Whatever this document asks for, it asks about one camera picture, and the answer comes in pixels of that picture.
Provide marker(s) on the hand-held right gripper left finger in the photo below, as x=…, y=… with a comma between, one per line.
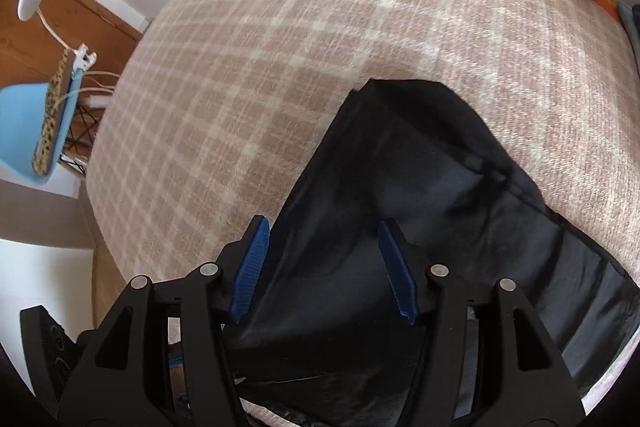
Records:
x=250, y=272

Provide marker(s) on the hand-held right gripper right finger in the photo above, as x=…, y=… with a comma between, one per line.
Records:
x=397, y=272

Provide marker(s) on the black pants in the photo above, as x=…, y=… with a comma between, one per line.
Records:
x=450, y=207

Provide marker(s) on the beige checked blanket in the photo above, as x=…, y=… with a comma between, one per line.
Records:
x=250, y=57

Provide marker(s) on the white power strip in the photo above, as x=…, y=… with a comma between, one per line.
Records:
x=100, y=101

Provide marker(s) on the leopard print cloth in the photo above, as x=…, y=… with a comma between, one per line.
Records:
x=50, y=117

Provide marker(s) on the light blue chair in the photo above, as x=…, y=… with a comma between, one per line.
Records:
x=20, y=117

